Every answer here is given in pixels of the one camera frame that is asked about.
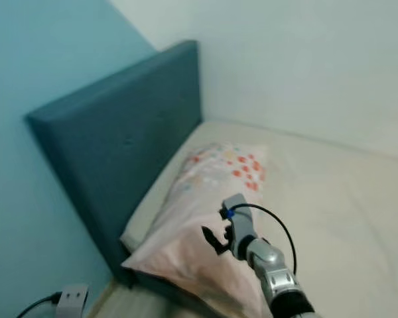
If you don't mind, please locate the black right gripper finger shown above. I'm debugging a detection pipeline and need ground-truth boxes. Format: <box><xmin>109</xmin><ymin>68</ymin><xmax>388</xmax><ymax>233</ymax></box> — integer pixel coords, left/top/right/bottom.
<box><xmin>201</xmin><ymin>225</ymin><xmax>230</xmax><ymax>256</ymax></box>

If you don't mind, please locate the cream sheeted bed mattress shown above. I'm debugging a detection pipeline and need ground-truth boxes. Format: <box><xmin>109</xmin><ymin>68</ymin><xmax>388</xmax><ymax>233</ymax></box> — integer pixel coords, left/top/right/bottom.
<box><xmin>119</xmin><ymin>118</ymin><xmax>398</xmax><ymax>318</ymax></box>

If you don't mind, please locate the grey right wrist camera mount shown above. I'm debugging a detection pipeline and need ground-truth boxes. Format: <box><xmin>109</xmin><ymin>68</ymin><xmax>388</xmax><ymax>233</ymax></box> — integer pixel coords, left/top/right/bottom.
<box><xmin>219</xmin><ymin>193</ymin><xmax>258</xmax><ymax>260</ymax></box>

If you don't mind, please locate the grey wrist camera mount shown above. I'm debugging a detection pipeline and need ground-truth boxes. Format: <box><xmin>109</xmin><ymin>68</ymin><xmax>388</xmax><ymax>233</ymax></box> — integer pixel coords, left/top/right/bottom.
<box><xmin>58</xmin><ymin>284</ymin><xmax>90</xmax><ymax>318</ymax></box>
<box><xmin>219</xmin><ymin>193</ymin><xmax>258</xmax><ymax>260</ymax></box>

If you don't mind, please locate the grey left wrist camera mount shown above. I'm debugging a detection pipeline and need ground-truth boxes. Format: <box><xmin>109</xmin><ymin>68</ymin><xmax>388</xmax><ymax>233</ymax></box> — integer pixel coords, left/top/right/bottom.
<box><xmin>58</xmin><ymin>284</ymin><xmax>90</xmax><ymax>318</ymax></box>

